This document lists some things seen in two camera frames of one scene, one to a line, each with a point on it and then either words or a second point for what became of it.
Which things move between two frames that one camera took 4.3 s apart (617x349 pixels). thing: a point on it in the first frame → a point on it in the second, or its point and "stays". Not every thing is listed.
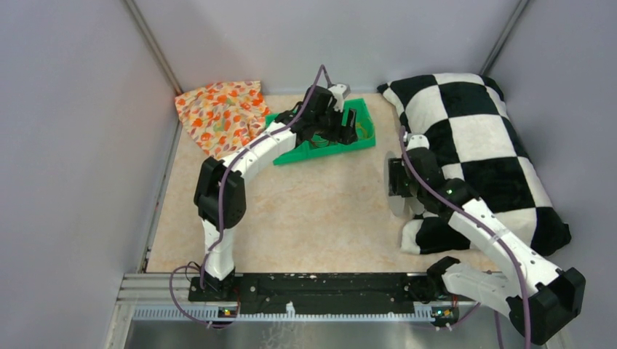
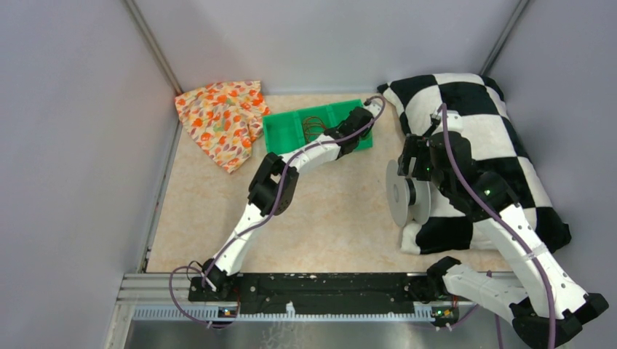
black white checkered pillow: [468, 123] stays
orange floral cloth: [224, 118] stays
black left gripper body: [319, 121] → [356, 139]
